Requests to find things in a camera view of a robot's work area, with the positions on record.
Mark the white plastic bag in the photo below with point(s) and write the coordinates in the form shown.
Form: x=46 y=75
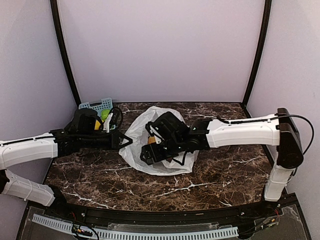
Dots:
x=139 y=135

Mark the light blue plastic basket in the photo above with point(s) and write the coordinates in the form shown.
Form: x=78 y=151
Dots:
x=98 y=106

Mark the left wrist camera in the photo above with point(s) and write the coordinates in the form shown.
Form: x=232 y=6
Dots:
x=114 y=120

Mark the black corner post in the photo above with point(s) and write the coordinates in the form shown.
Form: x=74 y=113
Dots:
x=257 y=57
x=63 y=51

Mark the green round fruit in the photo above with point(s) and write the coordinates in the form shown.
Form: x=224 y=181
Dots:
x=104 y=114

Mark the black front rail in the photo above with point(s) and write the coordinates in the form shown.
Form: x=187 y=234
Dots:
x=102 y=217

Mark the black left corner post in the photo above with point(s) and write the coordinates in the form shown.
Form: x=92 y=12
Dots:
x=63 y=51

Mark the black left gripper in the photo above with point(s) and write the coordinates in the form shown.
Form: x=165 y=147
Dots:
x=115 y=136

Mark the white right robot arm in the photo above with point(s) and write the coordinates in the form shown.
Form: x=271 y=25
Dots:
x=173 y=136

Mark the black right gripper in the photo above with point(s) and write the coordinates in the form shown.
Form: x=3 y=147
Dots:
x=156 y=155

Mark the yellow lemon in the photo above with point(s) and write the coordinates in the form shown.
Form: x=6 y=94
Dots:
x=97 y=125

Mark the black right corner post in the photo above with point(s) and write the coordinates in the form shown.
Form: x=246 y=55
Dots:
x=257 y=57

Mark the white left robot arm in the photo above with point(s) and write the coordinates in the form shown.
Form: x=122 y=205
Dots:
x=85 y=130

